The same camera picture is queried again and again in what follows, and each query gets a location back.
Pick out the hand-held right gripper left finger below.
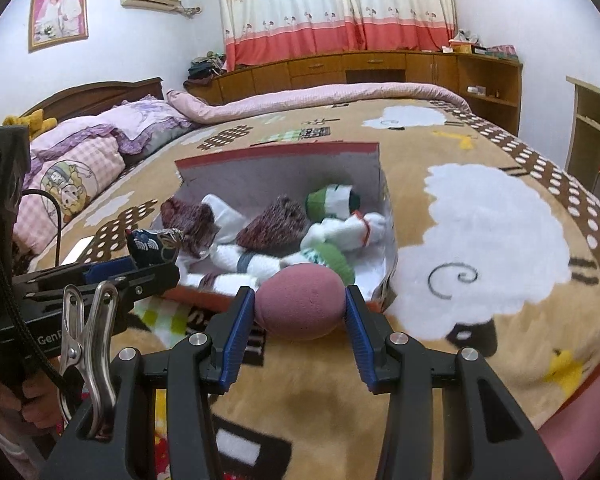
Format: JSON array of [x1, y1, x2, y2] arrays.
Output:
[[40, 285, 258, 480]]

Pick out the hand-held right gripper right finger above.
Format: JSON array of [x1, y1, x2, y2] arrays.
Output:
[[344, 284, 563, 480]]

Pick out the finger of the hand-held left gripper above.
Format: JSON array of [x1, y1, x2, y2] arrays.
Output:
[[15, 256, 137, 286], [17, 262, 182, 313]]

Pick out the dark blue patterned pouch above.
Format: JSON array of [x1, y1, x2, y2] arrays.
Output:
[[125, 227, 183, 268]]

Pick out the maroon knitted sock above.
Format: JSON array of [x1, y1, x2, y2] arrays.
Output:
[[235, 195, 311, 253], [160, 197, 218, 261]]

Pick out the pink sponge ball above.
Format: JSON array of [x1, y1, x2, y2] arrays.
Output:
[[255, 265, 346, 343]]

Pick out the white sock grey band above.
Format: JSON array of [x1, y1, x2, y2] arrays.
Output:
[[215, 245, 291, 281]]

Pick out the white sock green stripe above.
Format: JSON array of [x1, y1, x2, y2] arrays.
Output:
[[280, 245, 356, 283]]

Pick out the white mesh sock red string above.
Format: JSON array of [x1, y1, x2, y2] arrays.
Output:
[[305, 212, 388, 253]]

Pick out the green white striped sock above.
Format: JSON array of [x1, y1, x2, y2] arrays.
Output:
[[305, 185, 363, 221]]

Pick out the red cardboard box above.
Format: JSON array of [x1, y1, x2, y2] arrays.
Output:
[[150, 141, 398, 313]]

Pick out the person's left hand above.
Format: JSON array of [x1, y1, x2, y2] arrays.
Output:
[[0, 380, 63, 430]]

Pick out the yellow plush toy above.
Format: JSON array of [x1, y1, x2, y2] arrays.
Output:
[[2, 109, 58, 136]]

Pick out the metal spring clip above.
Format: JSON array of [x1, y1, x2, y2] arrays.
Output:
[[57, 280, 121, 443]]

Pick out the pink plaid cartoon pillow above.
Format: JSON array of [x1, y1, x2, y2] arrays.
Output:
[[12, 132, 126, 256]]

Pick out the wooden headboard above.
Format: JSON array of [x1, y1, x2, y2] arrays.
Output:
[[20, 77, 165, 121]]

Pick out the purple ruffled pillow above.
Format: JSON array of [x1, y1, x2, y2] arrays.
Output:
[[30, 99, 196, 158]]

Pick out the brown printed blanket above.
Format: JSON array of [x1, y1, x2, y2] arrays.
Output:
[[10, 85, 600, 480]]

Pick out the pile of folded clothes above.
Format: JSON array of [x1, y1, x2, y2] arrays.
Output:
[[187, 51, 227, 81]]

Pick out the person's pink clothing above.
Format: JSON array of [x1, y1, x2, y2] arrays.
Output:
[[535, 370, 600, 480]]

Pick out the pink rolled quilt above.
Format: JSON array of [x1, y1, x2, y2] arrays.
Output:
[[167, 82, 473, 123]]

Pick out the wooden low cabinet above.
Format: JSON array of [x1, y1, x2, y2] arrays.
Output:
[[185, 50, 523, 136]]

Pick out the boxes on cabinet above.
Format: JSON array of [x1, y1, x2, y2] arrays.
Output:
[[442, 27, 521, 61]]

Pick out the white and red curtain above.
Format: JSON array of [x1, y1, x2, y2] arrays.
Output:
[[215, 0, 458, 71]]

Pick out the light wooden shelf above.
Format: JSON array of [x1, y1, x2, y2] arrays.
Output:
[[565, 75, 600, 196]]

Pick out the black braided cable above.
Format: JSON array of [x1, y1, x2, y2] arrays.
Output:
[[0, 220, 76, 421]]

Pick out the framed wall photo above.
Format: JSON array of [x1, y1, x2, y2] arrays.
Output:
[[28, 0, 88, 53]]

